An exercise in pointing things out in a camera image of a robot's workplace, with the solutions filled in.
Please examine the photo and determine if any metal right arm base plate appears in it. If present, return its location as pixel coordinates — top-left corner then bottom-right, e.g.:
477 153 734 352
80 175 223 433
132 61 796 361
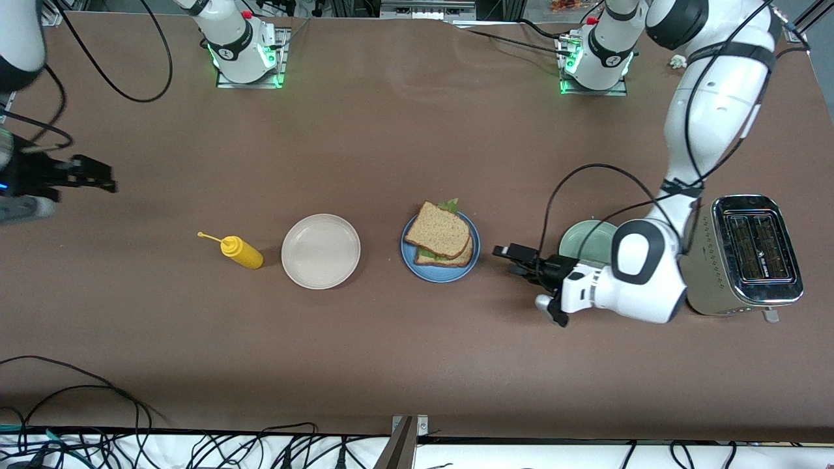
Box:
216 27 291 89

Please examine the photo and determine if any black arm base cable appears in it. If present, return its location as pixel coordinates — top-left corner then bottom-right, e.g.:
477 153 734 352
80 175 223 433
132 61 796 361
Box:
456 18 577 58

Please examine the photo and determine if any mint green plate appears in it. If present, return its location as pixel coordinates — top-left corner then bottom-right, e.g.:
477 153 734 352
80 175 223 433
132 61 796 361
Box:
558 220 620 265

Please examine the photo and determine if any yellow squeeze sauce bottle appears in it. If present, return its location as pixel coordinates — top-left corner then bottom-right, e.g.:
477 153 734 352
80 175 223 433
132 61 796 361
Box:
197 231 265 270

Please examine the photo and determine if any blue plate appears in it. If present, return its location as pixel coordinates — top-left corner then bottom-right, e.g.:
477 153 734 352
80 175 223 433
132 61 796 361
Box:
400 207 482 284

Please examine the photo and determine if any black cable loop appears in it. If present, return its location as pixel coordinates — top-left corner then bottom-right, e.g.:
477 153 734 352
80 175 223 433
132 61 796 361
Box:
0 355 169 434

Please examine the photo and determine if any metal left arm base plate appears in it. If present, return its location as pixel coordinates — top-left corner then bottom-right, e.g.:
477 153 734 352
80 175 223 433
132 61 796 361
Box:
557 33 629 97

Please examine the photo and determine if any brown bread slice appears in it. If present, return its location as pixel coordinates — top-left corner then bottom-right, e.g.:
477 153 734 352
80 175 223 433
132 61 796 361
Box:
414 234 475 268
403 200 472 260

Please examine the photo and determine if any tangled black cable bundle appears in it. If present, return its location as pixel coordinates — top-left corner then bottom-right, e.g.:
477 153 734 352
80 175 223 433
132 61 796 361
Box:
0 422 392 469

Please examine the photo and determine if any green lettuce leaf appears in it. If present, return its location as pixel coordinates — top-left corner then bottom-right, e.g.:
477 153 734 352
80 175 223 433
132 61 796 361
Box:
419 198 461 263

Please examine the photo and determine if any beige plate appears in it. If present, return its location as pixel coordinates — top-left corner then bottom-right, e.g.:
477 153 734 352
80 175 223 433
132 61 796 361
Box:
281 214 362 290

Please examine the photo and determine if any beige chrome two-slot toaster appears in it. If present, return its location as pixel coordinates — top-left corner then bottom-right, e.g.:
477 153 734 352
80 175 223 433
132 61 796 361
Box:
679 194 805 324

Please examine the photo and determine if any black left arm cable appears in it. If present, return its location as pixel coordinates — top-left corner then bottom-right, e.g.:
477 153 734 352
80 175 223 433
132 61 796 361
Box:
539 0 812 287

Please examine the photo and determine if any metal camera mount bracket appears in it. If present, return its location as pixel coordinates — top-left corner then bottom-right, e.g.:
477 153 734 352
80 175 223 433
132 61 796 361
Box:
373 415 429 469

